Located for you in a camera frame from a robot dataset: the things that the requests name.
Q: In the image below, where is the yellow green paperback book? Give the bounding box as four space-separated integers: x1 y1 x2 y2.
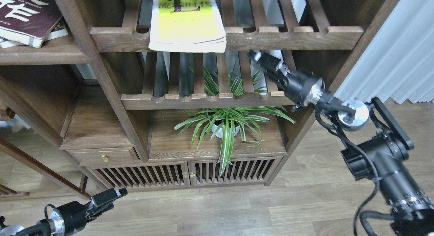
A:
149 0 226 53

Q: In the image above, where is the white green illustrated book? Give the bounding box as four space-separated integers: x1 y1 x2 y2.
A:
0 18 68 48

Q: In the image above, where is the white pleated curtain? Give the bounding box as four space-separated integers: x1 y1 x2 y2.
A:
335 0 434 103

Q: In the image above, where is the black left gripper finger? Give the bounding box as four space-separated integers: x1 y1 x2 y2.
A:
90 188 128 208

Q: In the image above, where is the dark maroon thick book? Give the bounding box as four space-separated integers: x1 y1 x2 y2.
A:
0 0 62 48

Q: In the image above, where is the white plant pot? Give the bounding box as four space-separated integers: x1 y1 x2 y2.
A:
211 124 240 139

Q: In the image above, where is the brass drawer knob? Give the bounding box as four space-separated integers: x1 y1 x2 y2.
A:
101 154 110 162

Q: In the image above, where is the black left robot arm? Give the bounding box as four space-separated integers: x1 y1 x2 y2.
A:
1 188 128 236

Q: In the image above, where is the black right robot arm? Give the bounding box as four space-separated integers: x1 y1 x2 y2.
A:
248 50 434 236

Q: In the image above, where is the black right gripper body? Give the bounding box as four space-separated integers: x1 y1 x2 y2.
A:
276 68 323 107

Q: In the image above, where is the green spider plant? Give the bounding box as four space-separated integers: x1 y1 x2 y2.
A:
174 53 296 175

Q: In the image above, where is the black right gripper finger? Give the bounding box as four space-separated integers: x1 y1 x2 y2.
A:
266 73 288 91
248 50 288 80

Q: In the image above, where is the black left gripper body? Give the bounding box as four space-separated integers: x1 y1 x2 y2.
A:
47 201 114 236

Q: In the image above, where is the dark wooden bookshelf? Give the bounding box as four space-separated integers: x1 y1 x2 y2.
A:
1 0 400 190

